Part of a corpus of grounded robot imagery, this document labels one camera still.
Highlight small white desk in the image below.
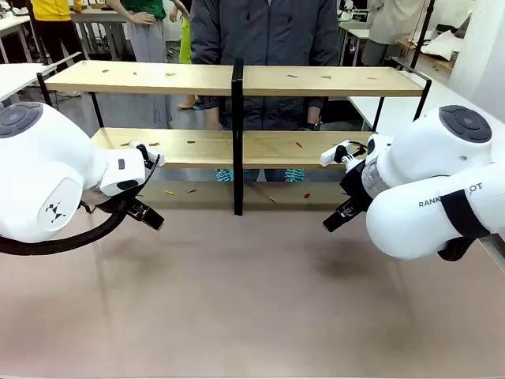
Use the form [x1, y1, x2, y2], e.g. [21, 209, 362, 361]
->
[338, 19, 372, 66]

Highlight person's right hand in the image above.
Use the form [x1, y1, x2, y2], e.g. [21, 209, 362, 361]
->
[204, 106, 221, 131]

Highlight mannequin lime green trousers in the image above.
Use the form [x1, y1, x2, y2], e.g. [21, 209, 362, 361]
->
[169, 0, 195, 111]

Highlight black strap on arm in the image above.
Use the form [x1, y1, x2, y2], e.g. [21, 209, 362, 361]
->
[436, 189, 493, 262]

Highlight wooden desk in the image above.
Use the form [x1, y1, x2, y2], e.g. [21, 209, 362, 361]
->
[394, 36, 455, 71]

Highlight person in grey jacket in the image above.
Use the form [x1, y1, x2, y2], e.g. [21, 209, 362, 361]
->
[190, 0, 341, 183]

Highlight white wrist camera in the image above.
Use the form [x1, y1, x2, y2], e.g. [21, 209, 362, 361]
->
[320, 141, 354, 171]
[129, 140, 162, 171]

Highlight person in yellow top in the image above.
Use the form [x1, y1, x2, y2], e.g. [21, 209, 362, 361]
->
[30, 0, 84, 66]

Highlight white background desk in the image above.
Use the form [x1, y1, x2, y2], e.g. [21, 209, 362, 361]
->
[0, 13, 35, 64]

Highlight wooden shelf unit black frame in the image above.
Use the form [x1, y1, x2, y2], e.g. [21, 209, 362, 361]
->
[238, 58, 432, 216]
[36, 53, 239, 216]

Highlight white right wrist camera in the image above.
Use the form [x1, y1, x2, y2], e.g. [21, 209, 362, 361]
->
[320, 141, 354, 171]

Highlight thin black camera cable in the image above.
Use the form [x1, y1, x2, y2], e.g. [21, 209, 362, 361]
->
[346, 140, 371, 159]

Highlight person's left forearm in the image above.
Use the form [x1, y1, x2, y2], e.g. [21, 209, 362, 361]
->
[305, 23, 341, 110]

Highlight grey metal table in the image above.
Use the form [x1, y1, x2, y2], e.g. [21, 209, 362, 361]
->
[70, 9, 133, 62]

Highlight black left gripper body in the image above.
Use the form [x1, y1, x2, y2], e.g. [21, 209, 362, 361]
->
[124, 196, 148, 218]

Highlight white sheet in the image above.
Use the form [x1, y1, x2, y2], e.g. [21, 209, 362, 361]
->
[420, 29, 465, 60]

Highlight thick black sleeved cable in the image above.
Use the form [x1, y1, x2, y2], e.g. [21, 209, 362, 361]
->
[0, 152, 162, 257]

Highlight large white table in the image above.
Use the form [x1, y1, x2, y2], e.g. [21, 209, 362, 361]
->
[349, 70, 505, 133]

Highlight mannequin green top grey trousers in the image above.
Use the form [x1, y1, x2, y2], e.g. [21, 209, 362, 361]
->
[111, 0, 174, 129]

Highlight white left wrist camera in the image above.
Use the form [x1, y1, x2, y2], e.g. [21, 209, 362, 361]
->
[129, 140, 162, 171]

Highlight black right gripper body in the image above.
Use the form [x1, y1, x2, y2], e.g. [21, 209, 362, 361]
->
[339, 156, 374, 211]

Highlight black tripod pole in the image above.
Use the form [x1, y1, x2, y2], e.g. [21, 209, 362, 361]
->
[409, 0, 436, 70]

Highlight person's right forearm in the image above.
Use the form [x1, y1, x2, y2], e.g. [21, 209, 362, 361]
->
[190, 23, 222, 110]

